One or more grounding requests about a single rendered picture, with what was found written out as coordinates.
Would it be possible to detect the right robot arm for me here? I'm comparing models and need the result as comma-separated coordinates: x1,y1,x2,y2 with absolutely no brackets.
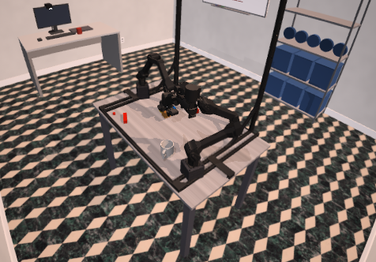
136,53,176,112

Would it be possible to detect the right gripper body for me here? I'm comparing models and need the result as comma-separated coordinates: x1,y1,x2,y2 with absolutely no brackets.
168,103,179,116

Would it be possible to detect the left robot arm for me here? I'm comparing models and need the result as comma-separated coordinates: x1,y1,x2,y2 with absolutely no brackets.
175,81,243,169

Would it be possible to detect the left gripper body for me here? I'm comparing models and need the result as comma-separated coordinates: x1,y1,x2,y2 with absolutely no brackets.
162,92,185,108

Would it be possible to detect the grey mug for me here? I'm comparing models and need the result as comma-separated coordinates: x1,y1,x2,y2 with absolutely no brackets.
160,140,174,159

